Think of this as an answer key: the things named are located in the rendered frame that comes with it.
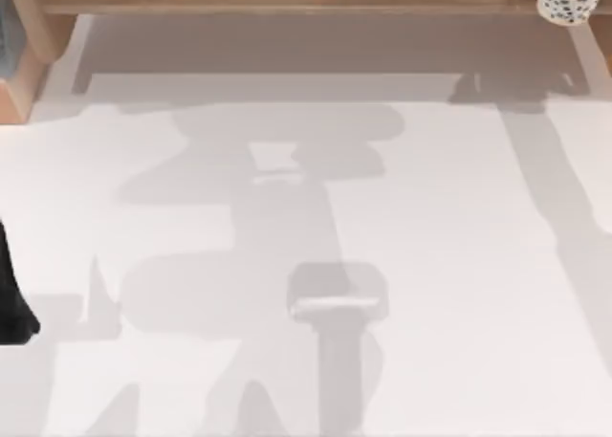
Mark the white black-speckled cup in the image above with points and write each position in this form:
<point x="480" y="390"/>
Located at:
<point x="569" y="2"/>

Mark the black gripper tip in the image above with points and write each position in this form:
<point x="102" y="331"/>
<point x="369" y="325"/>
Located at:
<point x="12" y="308"/>

